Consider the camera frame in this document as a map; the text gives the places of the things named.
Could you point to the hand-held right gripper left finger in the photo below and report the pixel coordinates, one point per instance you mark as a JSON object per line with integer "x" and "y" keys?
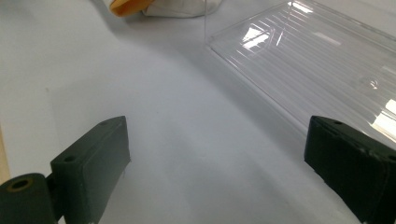
{"x": 93, "y": 168}

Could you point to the clear plastic tray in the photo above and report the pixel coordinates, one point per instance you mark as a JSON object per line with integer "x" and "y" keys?
{"x": 299, "y": 65}

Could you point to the white tote bag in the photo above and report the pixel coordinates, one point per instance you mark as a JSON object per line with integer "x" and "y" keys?
{"x": 183, "y": 7}

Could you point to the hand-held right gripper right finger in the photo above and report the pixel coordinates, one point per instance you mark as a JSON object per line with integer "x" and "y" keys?
{"x": 355, "y": 161}

